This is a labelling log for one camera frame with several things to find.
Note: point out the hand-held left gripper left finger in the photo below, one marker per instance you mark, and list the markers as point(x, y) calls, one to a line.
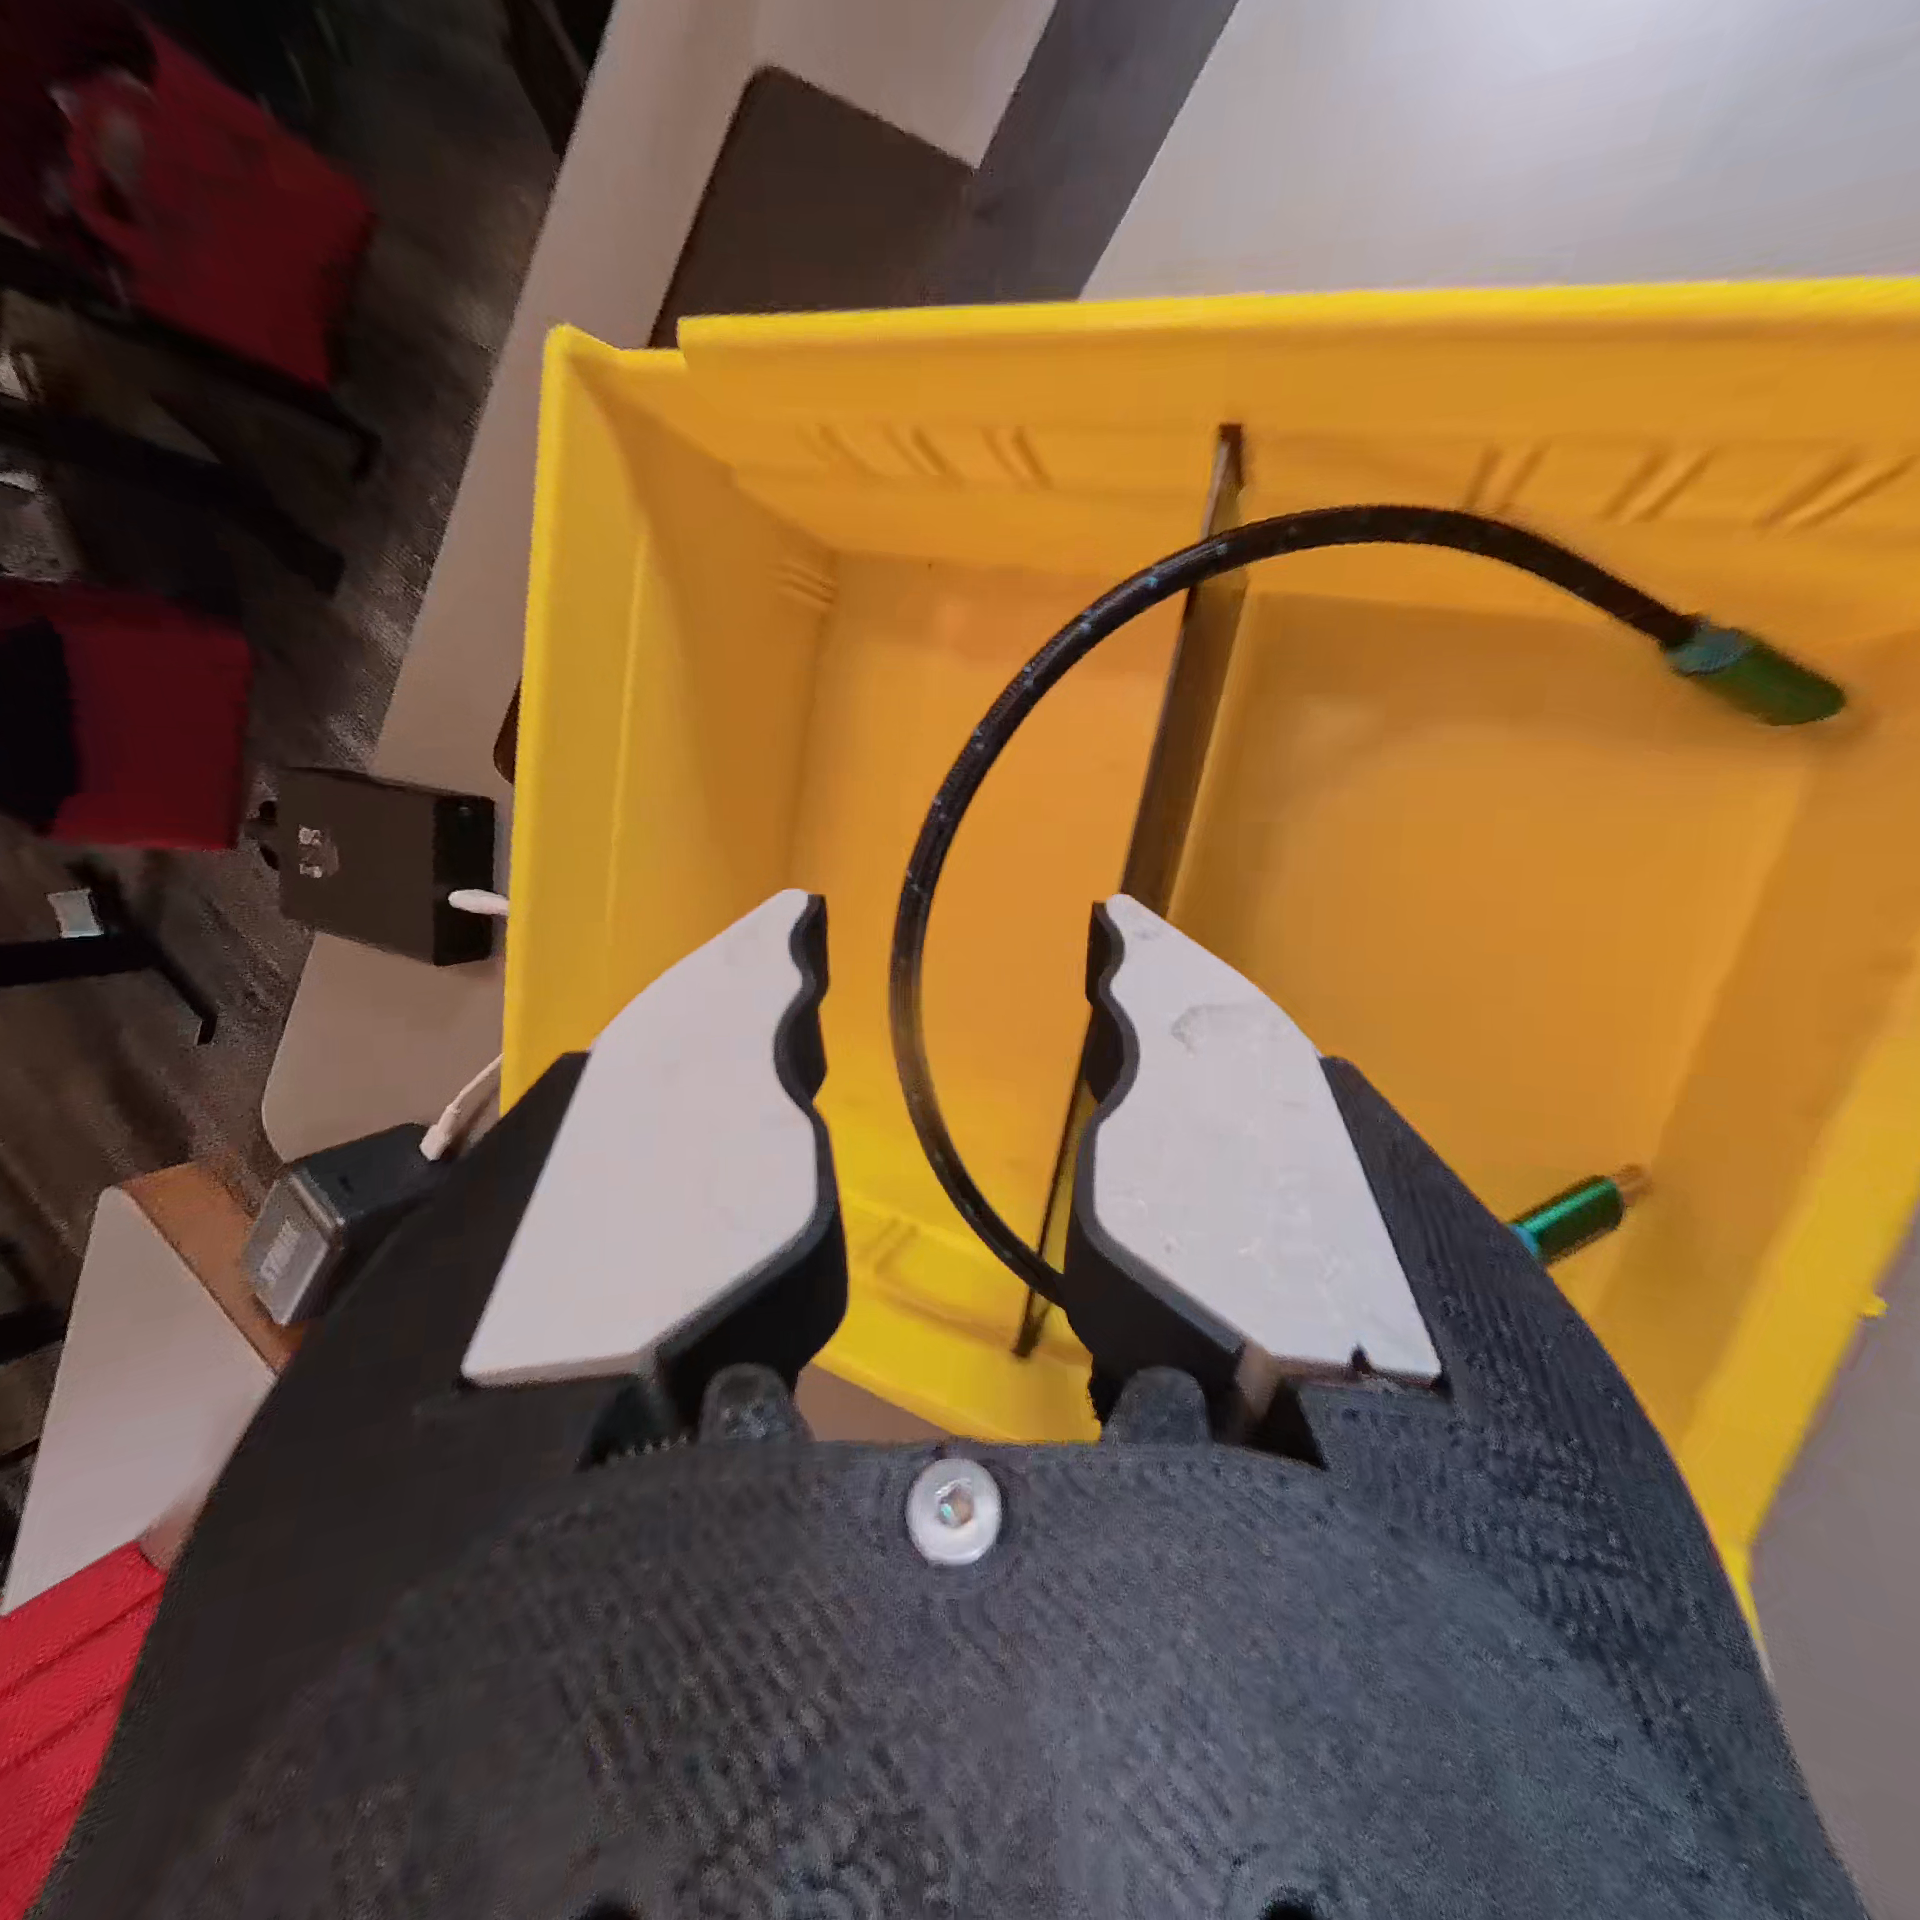
point(661, 1185)

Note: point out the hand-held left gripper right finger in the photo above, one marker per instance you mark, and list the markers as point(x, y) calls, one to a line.
point(1243, 1201)

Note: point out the yellow plastic bin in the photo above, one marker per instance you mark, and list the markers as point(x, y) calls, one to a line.
point(1500, 930)

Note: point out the grey power adapter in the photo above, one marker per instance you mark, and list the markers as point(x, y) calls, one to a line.
point(323, 1231)

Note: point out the black power box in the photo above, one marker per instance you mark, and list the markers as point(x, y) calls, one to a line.
point(375, 862)

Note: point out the grey wood-edged table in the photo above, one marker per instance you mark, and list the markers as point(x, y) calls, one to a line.
point(135, 1382)

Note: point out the red storage tote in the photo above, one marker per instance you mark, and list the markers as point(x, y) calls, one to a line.
point(148, 720)
point(224, 210)

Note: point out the red basket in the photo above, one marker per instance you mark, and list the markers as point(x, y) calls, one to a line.
point(60, 1724)

